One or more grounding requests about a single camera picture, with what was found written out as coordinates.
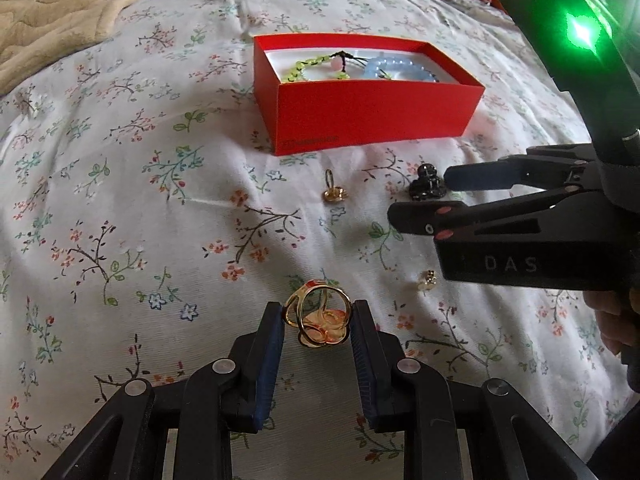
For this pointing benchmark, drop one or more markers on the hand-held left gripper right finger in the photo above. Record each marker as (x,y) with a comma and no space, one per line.
(364,360)

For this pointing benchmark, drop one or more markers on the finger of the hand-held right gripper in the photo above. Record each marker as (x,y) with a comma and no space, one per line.
(470,179)
(435,220)

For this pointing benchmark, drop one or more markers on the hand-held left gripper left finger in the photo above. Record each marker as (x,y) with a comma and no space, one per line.
(265,360)

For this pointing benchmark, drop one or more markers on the black hair claw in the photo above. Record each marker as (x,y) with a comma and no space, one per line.
(427,185)

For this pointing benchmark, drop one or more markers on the red cardboard box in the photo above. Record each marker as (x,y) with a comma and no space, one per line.
(370,115)

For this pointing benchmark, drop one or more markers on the person's right hand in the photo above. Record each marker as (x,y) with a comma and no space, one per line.
(617,325)

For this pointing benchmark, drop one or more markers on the small gold earring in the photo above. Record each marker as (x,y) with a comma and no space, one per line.
(428,280)

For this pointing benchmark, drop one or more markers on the floral bed sheet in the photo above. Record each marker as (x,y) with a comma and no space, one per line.
(150,210)

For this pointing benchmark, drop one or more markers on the beige quilted blanket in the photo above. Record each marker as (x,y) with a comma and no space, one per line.
(60,15)

